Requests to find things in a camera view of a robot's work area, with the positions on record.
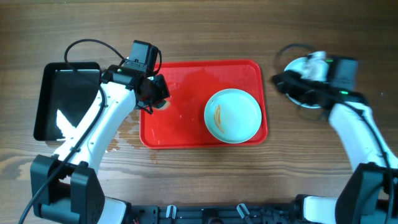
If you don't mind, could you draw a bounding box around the green and yellow sponge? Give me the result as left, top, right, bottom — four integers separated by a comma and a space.
153, 100, 170, 110

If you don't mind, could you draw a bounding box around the white plate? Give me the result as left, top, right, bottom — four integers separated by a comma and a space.
284, 57, 321, 109
203, 88, 264, 144

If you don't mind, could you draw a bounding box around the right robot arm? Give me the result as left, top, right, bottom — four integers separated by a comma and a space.
271, 70, 397, 223

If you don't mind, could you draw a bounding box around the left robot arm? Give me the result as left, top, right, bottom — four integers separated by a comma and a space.
28, 65, 170, 223

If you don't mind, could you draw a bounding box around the red plastic tray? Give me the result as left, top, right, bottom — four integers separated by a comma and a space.
139, 59, 269, 149

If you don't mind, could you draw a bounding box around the black rectangular water tub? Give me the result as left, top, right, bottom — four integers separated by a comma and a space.
33, 62, 100, 141

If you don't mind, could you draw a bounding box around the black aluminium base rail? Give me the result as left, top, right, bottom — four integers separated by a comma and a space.
124, 203, 299, 224

